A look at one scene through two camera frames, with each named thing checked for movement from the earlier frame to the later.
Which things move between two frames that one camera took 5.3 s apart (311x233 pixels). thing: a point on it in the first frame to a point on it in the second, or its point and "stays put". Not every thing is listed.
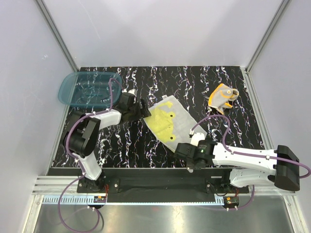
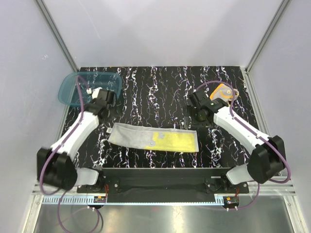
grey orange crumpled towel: [221, 96] stays put
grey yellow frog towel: [172, 123] to [132, 136]
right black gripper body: [190, 165] to [197, 120]
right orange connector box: [231, 201] stays put
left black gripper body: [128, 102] to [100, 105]
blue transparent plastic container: [90, 88] stays put
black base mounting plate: [163, 185] stays put
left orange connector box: [99, 199] stays put
